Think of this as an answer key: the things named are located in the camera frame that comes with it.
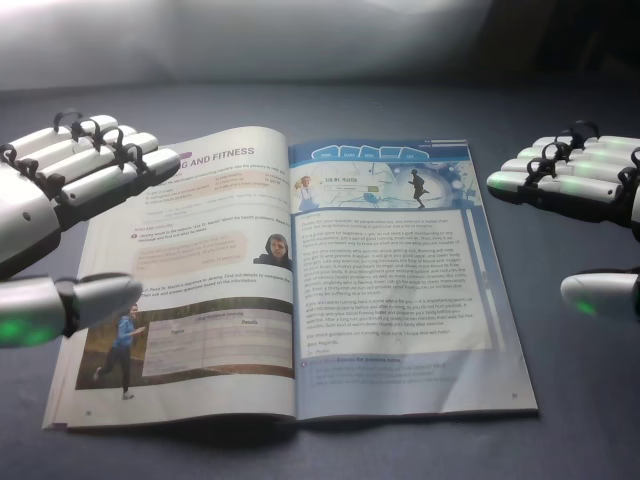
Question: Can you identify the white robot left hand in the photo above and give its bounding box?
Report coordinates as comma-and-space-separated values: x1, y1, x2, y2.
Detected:
0, 108, 182, 352

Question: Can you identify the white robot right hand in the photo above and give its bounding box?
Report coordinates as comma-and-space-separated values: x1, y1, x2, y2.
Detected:
485, 118, 640, 322

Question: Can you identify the white backdrop sheet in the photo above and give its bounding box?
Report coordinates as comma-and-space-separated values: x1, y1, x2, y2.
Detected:
0, 0, 640, 96

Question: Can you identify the open printed textbook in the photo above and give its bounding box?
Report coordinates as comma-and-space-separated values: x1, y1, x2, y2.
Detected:
41, 125, 538, 432

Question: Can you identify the grey table cloth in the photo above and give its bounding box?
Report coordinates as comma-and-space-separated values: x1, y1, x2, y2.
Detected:
0, 82, 640, 480

